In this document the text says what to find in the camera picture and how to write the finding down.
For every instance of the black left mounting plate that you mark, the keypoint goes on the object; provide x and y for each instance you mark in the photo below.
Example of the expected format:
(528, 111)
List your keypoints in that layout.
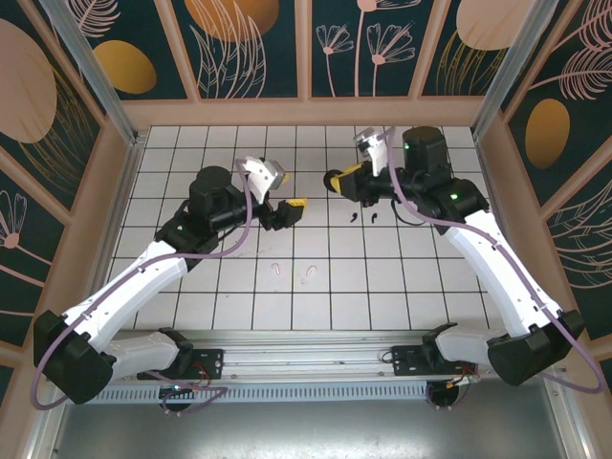
(210, 361)

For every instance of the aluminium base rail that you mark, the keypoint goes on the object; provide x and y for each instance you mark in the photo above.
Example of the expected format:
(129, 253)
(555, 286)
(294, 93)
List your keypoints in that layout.
(306, 356)

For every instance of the grey metal sheet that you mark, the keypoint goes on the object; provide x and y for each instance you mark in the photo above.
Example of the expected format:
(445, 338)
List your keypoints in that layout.
(306, 430)

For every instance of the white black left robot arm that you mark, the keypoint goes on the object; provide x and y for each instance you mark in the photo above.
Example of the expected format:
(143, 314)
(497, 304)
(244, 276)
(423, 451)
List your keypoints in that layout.
(134, 282)

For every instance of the black round earbud case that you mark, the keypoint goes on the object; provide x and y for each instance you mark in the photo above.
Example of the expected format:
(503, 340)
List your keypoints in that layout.
(330, 181)

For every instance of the aluminium side rail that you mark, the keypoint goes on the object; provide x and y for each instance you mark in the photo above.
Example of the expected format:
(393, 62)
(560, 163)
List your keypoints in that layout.
(128, 181)
(484, 162)

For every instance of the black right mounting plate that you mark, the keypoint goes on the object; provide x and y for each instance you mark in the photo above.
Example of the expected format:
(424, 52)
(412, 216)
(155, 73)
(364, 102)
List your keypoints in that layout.
(406, 361)

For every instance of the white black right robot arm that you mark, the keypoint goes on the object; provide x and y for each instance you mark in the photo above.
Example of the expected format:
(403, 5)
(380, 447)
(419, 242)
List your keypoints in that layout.
(502, 268)

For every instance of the aluminium corner post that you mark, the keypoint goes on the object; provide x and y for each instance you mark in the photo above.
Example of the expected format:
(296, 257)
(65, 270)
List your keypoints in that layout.
(509, 72)
(95, 72)

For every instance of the black mounting plate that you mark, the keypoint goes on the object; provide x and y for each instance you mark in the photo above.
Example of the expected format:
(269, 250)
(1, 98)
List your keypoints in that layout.
(406, 361)
(210, 361)

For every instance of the black earbud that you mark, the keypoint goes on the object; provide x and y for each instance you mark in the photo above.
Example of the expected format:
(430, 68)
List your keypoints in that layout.
(373, 219)
(353, 219)

